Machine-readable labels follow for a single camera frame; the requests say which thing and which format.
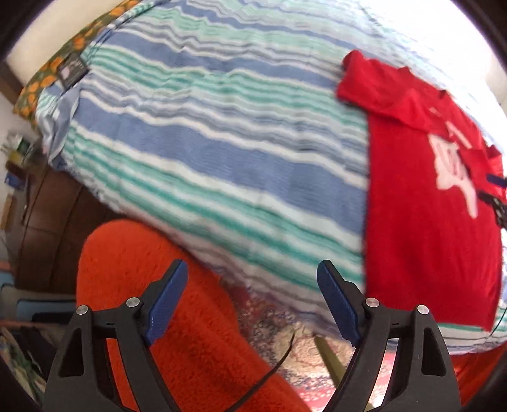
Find person's orange fleece pants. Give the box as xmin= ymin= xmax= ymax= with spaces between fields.
xmin=75 ymin=220 xmax=505 ymax=412

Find black label tag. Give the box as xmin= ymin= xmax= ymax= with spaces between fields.
xmin=59 ymin=53 xmax=88 ymax=90

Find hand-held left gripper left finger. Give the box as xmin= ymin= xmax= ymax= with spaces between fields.
xmin=43 ymin=259 xmax=189 ymax=412

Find light blue cloth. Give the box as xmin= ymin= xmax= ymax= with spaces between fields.
xmin=41 ymin=85 xmax=82 ymax=161

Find black cable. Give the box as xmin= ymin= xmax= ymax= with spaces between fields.
xmin=229 ymin=332 xmax=296 ymax=412

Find patterned lace rug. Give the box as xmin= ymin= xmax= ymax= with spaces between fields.
xmin=232 ymin=283 xmax=401 ymax=412

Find orange patterned pillow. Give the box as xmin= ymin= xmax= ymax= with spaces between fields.
xmin=13 ymin=0 xmax=140 ymax=121

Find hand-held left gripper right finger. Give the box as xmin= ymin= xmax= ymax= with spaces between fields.
xmin=316 ymin=260 xmax=462 ymax=412

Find dark wooden dresser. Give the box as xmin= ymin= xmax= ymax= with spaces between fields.
xmin=15 ymin=164 xmax=119 ymax=294

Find blue green striped blanket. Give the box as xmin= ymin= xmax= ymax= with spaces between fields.
xmin=35 ymin=0 xmax=507 ymax=355

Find olive green stick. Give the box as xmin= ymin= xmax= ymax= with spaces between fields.
xmin=314 ymin=335 xmax=350 ymax=388

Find red t-shirt with white print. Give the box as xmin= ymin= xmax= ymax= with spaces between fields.
xmin=336 ymin=50 xmax=507 ymax=332

